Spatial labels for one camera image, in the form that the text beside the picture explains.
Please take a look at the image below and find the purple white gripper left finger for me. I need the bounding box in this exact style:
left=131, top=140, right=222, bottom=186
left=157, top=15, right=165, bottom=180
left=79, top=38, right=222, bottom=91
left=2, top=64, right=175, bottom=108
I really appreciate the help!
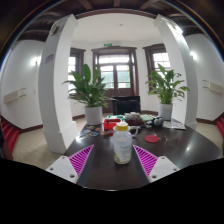
left=47, top=145, right=94, bottom=183

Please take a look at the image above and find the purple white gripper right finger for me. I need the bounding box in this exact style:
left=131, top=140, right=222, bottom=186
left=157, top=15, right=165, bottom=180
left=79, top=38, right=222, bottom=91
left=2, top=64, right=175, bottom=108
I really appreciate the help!
left=134, top=145, right=179, bottom=183

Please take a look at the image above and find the red round coaster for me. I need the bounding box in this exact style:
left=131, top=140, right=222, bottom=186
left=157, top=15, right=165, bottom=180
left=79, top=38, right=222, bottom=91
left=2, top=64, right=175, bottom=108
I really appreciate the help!
left=145, top=135, right=159, bottom=143

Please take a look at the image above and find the left white pillar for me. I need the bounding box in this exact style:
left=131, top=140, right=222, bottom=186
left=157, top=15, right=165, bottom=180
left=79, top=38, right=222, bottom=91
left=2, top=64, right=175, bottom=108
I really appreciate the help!
left=38, top=14, right=78, bottom=154

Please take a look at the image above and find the white pillar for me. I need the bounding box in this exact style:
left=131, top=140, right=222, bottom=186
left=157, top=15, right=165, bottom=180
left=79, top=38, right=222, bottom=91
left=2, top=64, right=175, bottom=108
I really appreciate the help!
left=38, top=14, right=78, bottom=154
left=154, top=15, right=198, bottom=129

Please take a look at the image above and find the colourful round coaster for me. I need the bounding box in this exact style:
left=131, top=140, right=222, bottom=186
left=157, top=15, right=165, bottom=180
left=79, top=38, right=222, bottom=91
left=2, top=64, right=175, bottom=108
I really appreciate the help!
left=89, top=132, right=99, bottom=137

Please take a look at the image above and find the white mug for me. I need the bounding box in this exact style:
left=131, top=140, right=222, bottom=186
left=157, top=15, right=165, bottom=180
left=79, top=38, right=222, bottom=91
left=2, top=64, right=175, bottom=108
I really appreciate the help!
left=129, top=126, right=139, bottom=137

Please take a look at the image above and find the magazine on table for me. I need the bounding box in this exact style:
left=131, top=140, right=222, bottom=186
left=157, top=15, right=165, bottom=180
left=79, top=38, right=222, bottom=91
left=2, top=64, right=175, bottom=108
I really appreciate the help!
left=163, top=121, right=186, bottom=130

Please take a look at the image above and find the clear bottle with yellow cap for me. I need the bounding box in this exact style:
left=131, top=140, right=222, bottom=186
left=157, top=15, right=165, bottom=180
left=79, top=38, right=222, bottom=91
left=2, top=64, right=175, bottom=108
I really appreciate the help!
left=113, top=122, right=132, bottom=164

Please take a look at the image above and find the tea set tray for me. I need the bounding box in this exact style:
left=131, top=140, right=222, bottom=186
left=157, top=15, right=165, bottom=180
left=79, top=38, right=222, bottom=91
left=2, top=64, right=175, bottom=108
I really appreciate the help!
left=125, top=112, right=144, bottom=126

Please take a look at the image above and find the red box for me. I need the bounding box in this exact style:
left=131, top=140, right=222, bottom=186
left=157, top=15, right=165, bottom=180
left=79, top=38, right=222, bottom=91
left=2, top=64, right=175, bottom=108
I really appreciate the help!
left=103, top=119, right=120, bottom=130

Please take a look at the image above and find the black chair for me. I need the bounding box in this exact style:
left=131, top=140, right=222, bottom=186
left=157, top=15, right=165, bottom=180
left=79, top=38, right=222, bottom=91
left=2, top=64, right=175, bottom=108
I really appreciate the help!
left=112, top=96, right=141, bottom=115

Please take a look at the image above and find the left potted green plant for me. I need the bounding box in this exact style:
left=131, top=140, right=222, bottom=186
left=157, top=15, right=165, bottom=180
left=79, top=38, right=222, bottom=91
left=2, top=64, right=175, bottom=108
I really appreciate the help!
left=64, top=64, right=112, bottom=126

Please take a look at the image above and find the potted green plant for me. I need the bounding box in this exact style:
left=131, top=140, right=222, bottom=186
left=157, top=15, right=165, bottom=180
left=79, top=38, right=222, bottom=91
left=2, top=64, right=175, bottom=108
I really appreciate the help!
left=146, top=64, right=189, bottom=121
left=64, top=64, right=112, bottom=126

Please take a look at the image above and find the right potted green plant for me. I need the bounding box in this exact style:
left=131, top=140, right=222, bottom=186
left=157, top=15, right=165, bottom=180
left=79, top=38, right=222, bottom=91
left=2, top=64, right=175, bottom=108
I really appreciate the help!
left=146, top=64, right=189, bottom=121

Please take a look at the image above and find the right white pillar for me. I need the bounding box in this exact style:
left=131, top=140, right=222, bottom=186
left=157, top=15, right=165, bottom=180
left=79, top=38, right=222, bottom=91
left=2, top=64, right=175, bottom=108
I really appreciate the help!
left=154, top=15, right=198, bottom=129

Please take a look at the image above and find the dark wooden door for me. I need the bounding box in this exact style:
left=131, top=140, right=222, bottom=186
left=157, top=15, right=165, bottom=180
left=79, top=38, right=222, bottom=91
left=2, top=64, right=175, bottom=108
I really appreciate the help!
left=91, top=46, right=140, bottom=113

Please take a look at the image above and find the green exit sign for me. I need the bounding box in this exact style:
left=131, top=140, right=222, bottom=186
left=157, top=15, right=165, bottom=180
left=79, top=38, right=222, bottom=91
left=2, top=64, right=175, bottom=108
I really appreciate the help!
left=103, top=43, right=112, bottom=47

